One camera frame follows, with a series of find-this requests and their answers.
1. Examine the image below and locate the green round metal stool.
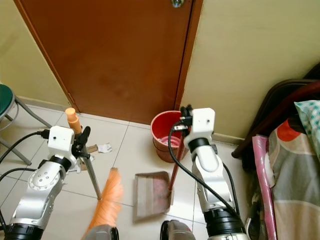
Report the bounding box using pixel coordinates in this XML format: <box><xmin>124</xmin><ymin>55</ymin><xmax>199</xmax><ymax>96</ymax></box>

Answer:
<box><xmin>0</xmin><ymin>84</ymin><xmax>54</xmax><ymax>166</ymax></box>

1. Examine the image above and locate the white paper scrap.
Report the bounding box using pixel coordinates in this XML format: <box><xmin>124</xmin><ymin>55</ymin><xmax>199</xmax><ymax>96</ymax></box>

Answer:
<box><xmin>98</xmin><ymin>143</ymin><xmax>112</xmax><ymax>154</ymax></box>

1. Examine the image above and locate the dark wooden bed frame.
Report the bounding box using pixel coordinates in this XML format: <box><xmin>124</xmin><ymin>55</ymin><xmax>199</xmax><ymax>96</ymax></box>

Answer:
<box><xmin>231</xmin><ymin>62</ymin><xmax>320</xmax><ymax>161</ymax></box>

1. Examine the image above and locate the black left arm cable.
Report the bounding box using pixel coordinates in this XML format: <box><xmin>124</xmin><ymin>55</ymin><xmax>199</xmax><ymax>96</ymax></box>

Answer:
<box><xmin>0</xmin><ymin>129</ymin><xmax>51</xmax><ymax>233</ymax></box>

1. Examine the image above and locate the orange broom with metal shaft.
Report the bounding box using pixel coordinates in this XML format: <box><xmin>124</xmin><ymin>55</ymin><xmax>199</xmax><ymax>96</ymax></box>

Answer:
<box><xmin>64</xmin><ymin>107</ymin><xmax>124</xmax><ymax>237</ymax></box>

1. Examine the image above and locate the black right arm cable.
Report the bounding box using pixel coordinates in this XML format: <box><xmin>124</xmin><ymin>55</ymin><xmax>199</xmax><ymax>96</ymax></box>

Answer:
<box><xmin>167</xmin><ymin>119</ymin><xmax>249</xmax><ymax>234</ymax></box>

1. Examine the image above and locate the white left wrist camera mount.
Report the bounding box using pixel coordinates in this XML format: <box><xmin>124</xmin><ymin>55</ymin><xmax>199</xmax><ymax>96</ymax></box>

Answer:
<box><xmin>47</xmin><ymin>125</ymin><xmax>77</xmax><ymax>161</ymax></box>

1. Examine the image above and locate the grey orange patterned blanket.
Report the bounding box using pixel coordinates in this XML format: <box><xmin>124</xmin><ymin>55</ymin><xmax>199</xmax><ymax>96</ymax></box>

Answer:
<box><xmin>266</xmin><ymin>116</ymin><xmax>320</xmax><ymax>240</ymax></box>

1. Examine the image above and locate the pink rolled mat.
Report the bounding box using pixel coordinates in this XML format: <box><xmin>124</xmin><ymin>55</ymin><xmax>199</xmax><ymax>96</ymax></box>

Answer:
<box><xmin>252</xmin><ymin>134</ymin><xmax>279</xmax><ymax>240</ymax></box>

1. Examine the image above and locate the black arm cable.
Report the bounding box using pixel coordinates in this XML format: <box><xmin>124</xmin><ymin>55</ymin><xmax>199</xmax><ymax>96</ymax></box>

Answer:
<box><xmin>0</xmin><ymin>129</ymin><xmax>51</xmax><ymax>233</ymax></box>
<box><xmin>167</xmin><ymin>119</ymin><xmax>249</xmax><ymax>234</ymax></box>

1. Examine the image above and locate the red plastic bucket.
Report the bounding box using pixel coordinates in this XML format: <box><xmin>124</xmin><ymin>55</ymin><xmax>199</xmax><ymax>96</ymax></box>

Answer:
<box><xmin>150</xmin><ymin>110</ymin><xmax>186</xmax><ymax>164</ymax></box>

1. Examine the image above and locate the brown wooden door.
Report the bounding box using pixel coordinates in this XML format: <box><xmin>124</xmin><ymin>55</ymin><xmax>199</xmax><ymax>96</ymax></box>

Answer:
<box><xmin>13</xmin><ymin>0</ymin><xmax>204</xmax><ymax>124</ymax></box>

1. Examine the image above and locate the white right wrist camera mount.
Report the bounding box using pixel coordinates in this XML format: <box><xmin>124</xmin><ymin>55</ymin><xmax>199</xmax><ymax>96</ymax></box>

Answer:
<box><xmin>185</xmin><ymin>107</ymin><xmax>216</xmax><ymax>145</ymax></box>

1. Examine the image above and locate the grey right robot leg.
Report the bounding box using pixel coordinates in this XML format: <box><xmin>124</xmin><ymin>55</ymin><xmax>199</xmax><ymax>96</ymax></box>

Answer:
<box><xmin>159</xmin><ymin>219</ymin><xmax>197</xmax><ymax>240</ymax></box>

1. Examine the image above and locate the grey dustpan with red handle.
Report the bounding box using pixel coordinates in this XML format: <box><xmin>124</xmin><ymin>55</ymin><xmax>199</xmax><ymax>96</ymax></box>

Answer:
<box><xmin>133</xmin><ymin>136</ymin><xmax>186</xmax><ymax>221</ymax></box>

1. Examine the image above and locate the teal checked cloth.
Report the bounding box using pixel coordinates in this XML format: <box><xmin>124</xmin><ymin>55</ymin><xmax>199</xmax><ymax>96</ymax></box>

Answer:
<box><xmin>293</xmin><ymin>99</ymin><xmax>320</xmax><ymax>152</ymax></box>

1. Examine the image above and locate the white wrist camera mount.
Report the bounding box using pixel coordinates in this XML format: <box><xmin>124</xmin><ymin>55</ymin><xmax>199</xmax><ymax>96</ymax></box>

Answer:
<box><xmin>185</xmin><ymin>107</ymin><xmax>216</xmax><ymax>145</ymax></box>
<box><xmin>47</xmin><ymin>125</ymin><xmax>77</xmax><ymax>161</ymax></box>

